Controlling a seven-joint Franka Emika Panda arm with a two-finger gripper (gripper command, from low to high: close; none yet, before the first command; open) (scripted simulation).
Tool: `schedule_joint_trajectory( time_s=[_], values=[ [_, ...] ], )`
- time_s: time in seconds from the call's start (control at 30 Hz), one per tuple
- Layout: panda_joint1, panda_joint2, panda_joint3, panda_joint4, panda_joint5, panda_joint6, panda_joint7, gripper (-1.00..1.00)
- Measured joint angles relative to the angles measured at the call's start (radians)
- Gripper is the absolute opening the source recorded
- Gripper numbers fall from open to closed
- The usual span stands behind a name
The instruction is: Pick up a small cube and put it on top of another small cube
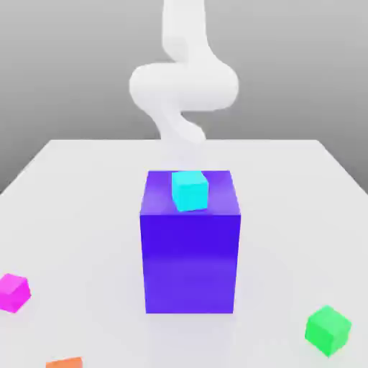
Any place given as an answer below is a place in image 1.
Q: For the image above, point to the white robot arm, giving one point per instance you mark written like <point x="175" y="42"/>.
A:
<point x="184" y="86"/>

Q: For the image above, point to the small cyan cube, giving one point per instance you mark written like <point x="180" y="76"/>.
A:
<point x="189" y="192"/>

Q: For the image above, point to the small magenta cube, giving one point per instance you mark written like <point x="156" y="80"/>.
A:
<point x="13" y="291"/>

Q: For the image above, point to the small green cube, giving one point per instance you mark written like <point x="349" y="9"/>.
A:
<point x="327" y="330"/>

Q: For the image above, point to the small orange cube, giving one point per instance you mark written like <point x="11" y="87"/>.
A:
<point x="64" y="363"/>

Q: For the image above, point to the large purple box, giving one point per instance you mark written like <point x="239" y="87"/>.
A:
<point x="189" y="258"/>

